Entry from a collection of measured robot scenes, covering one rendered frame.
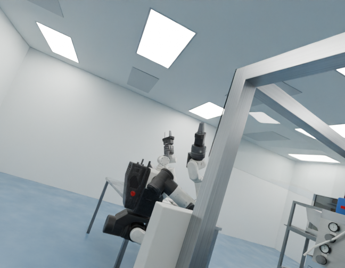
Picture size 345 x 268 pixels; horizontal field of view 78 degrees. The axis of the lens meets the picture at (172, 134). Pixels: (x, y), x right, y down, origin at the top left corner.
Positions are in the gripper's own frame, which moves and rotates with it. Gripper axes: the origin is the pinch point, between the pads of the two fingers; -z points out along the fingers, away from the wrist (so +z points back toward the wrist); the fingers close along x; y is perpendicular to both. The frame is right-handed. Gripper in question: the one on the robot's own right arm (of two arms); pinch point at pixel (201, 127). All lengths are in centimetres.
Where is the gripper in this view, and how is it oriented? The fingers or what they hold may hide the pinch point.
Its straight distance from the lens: 125.9
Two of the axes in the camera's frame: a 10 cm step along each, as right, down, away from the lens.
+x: 2.8, -1.5, 9.5
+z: -1.0, 9.8, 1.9
